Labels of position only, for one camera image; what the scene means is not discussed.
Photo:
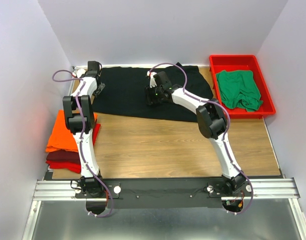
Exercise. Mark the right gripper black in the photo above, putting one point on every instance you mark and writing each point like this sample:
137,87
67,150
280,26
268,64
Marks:
149,99

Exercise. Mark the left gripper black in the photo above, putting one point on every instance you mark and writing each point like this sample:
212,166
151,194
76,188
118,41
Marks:
100,88

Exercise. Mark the black t shirt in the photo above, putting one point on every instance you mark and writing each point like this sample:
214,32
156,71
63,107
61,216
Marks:
124,92

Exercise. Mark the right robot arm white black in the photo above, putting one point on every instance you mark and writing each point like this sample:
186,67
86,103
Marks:
211,120

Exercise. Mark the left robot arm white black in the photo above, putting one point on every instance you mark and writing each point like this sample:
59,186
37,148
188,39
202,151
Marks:
80,121

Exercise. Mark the red plastic bin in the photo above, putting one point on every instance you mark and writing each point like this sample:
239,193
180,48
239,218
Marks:
242,62

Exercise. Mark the orange folded t shirt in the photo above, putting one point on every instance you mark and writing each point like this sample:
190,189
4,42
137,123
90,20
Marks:
61,138

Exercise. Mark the green t shirt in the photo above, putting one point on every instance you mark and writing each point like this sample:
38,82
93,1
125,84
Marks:
239,90

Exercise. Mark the red folded t shirt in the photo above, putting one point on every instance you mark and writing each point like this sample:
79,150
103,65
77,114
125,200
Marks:
73,167

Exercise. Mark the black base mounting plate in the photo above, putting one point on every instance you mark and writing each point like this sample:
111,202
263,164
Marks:
164,193

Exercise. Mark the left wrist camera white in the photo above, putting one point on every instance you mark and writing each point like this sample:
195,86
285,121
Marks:
78,73

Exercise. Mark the aluminium frame rail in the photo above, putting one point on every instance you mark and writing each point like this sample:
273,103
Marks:
64,190

